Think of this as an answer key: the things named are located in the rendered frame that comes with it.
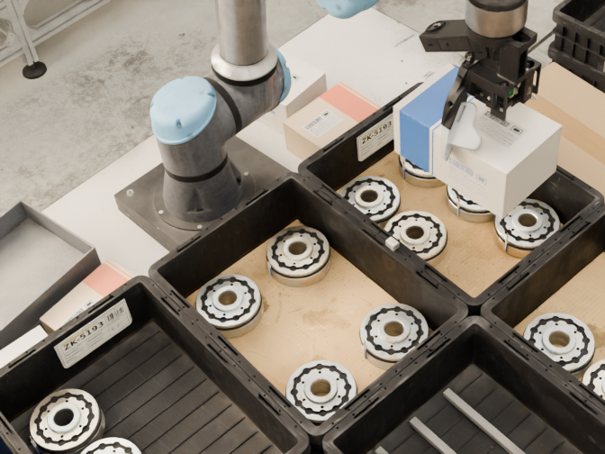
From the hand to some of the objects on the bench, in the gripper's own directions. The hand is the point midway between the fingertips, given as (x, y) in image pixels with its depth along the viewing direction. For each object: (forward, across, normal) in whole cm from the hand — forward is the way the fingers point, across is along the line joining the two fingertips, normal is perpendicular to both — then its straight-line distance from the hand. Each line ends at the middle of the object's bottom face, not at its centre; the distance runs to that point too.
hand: (474, 130), depth 142 cm
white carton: (+41, +13, +62) cm, 75 cm away
